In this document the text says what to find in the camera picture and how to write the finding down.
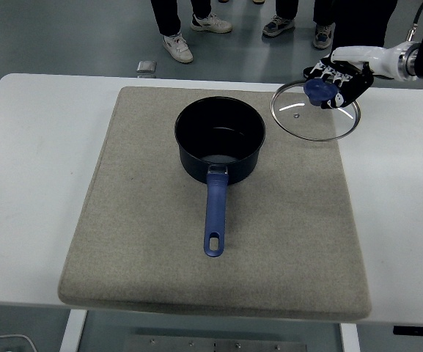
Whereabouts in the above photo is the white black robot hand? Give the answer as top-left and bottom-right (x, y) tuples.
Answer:
(304, 42), (405, 110)

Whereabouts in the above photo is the glass pot lid blue knob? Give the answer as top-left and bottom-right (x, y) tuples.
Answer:
(271, 79), (361, 142)

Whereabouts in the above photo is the person in dark trousers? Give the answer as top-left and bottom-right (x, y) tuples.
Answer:
(331, 0), (399, 51)

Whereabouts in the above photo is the person in grey shoes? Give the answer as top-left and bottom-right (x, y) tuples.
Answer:
(262, 0), (336, 51)

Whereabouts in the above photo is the beige fabric mat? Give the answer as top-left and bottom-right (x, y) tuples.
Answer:
(56, 86), (373, 319)

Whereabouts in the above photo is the person in white shoes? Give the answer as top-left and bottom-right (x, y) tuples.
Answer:
(150, 0), (233, 65)

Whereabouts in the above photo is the black panel under table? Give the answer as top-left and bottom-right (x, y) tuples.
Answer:
(393, 325), (423, 335)

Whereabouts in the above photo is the white table leg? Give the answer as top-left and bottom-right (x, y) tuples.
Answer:
(339, 322), (361, 352)
(59, 309), (87, 352)

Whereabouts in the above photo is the dark pot with blue handle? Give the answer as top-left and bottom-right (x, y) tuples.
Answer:
(174, 95), (267, 258)

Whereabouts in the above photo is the white cable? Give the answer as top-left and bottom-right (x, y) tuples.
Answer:
(0, 334), (36, 352)

